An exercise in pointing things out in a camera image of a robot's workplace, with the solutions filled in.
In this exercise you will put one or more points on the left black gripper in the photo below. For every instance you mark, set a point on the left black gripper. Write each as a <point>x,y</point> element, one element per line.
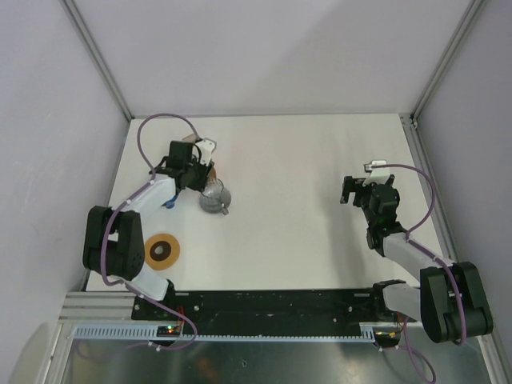
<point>205,174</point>

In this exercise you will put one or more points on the blue ribbed dripper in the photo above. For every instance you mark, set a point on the blue ribbed dripper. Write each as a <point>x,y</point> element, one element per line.
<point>170,204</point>

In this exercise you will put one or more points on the right aluminium frame post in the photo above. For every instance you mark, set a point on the right aluminium frame post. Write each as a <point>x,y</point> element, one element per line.
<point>455,43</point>

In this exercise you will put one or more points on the grey slotted cable duct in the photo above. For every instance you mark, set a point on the grey slotted cable duct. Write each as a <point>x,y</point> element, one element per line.
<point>362,332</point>

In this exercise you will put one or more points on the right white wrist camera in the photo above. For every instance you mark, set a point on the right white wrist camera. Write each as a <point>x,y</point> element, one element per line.
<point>378,172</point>

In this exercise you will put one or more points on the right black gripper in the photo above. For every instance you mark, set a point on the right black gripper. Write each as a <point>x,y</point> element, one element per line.
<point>351,184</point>

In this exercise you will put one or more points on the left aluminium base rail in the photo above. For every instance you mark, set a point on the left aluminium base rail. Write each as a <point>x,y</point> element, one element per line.
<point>111,306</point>

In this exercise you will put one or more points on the glass coffee server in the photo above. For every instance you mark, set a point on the glass coffee server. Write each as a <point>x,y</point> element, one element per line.
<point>215,198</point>

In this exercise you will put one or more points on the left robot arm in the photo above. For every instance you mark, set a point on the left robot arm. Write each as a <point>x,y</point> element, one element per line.
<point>114,244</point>

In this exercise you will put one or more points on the aluminium frame post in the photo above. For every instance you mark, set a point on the aluminium frame post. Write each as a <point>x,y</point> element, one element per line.
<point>455,43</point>
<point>92,48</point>

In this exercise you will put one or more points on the wooden ring dripper stand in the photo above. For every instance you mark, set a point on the wooden ring dripper stand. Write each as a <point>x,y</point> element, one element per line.
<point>162,251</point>

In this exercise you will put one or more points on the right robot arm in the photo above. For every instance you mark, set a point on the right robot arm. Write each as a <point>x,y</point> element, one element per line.
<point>450,301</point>

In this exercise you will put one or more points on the left aluminium frame post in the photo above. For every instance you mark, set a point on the left aluminium frame post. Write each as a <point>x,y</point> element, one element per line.
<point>92,48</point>

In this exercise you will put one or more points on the orange coffee filter holder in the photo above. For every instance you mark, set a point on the orange coffee filter holder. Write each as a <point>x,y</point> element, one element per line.
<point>190,138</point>

